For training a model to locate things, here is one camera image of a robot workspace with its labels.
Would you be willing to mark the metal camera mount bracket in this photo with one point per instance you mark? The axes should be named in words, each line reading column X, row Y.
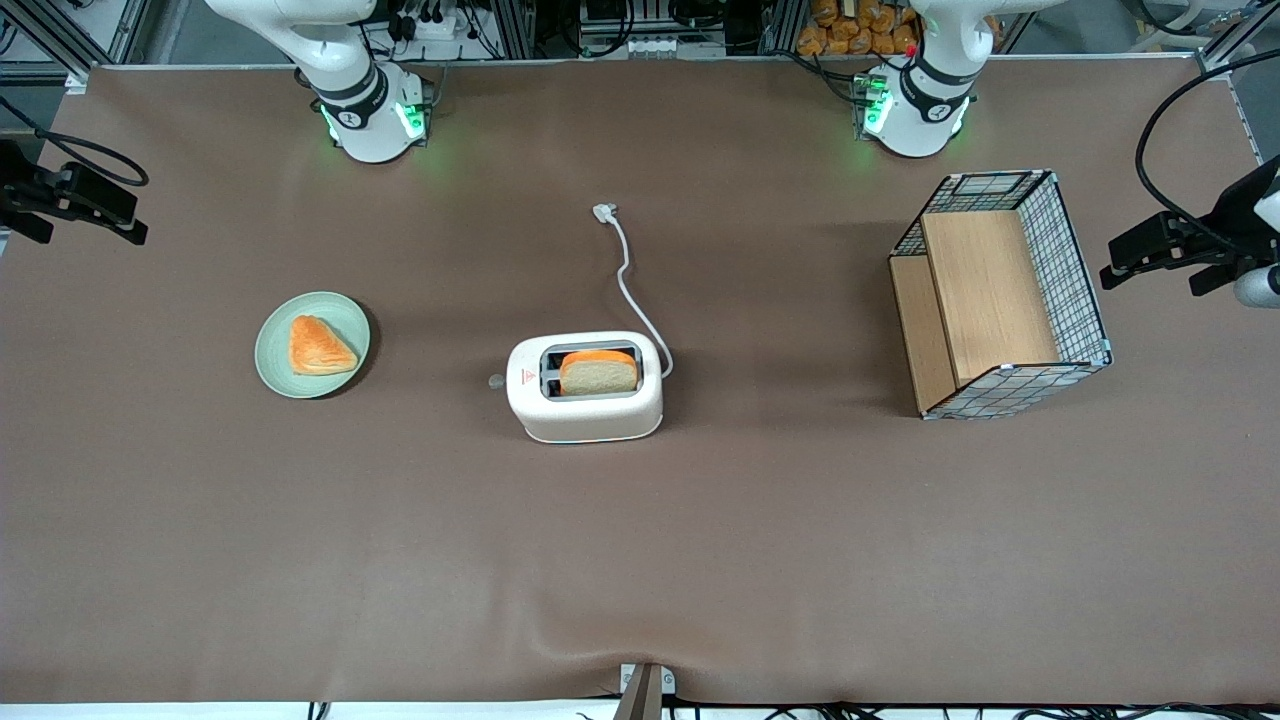
column 645, row 690

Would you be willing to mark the brown table mat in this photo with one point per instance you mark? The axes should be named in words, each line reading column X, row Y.
column 640, row 560

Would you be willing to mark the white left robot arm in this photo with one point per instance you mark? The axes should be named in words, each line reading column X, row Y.
column 915, row 125

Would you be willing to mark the pale green round plate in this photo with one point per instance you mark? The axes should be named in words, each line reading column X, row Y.
column 275, row 355

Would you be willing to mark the orange triangular pastry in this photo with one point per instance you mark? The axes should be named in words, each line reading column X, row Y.
column 318, row 348

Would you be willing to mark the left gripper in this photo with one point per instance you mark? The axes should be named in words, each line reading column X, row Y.
column 1221, row 231

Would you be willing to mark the white power strip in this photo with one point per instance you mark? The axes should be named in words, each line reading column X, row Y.
column 430, row 25

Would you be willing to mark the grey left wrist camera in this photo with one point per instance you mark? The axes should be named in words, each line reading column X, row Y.
column 1258, row 287

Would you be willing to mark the white two-slot toaster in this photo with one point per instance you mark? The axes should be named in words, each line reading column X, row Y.
column 590, row 418

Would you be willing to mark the bread slice with orange crust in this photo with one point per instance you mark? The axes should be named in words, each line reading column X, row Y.
column 598, row 375

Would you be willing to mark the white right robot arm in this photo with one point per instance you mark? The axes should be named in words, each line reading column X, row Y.
column 365, row 130

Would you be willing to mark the bag of orange bread rolls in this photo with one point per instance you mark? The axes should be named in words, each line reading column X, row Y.
column 855, row 30

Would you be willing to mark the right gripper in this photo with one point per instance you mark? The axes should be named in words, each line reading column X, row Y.
column 20, row 190

